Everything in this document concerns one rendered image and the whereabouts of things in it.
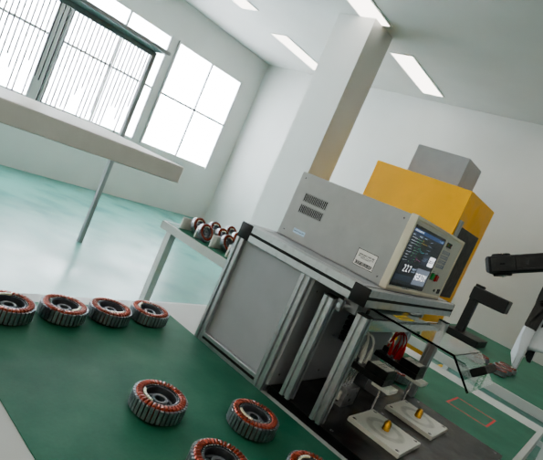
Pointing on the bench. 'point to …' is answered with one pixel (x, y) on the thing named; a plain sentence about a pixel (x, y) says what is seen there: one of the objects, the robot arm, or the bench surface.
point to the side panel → (252, 310)
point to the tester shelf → (303, 262)
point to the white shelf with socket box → (36, 120)
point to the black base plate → (462, 448)
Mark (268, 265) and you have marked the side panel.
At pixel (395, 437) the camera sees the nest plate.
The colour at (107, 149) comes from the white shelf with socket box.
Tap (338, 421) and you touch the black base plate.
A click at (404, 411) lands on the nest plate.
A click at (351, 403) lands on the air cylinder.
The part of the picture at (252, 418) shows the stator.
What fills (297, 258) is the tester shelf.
